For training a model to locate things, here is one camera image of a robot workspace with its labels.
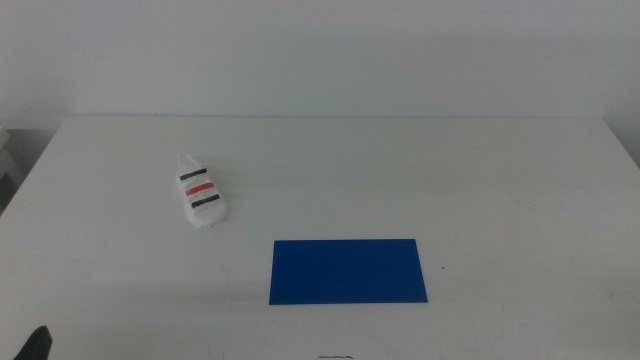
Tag white sandal with striped straps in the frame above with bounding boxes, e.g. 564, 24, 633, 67
175, 152, 230, 231

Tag blue rectangular mat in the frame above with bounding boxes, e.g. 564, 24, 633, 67
268, 238, 429, 306

